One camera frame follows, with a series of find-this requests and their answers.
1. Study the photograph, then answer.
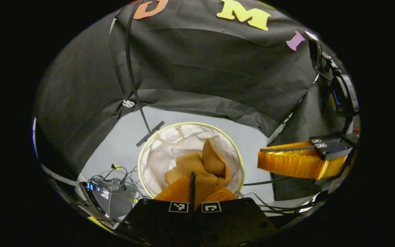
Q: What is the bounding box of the black backdrop cloth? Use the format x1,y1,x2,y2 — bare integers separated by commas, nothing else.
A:
33,0,356,201

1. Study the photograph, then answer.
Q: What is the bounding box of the bundle of floor cables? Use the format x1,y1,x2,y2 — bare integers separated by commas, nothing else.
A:
98,164,150,201

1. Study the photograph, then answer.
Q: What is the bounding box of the white laundry hamper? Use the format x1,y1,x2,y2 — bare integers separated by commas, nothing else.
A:
137,122,246,199

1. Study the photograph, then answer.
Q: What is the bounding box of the grey electronics box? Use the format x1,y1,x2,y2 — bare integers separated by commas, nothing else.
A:
89,177,137,220

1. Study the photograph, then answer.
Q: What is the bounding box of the brown jacket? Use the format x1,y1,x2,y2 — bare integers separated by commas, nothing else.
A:
164,138,232,192

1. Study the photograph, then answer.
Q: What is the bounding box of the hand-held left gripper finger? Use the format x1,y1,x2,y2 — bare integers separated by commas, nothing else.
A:
117,171,195,246
192,172,278,246

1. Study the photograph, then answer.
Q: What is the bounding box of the black floor cable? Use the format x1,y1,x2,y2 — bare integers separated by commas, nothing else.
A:
243,176,296,187

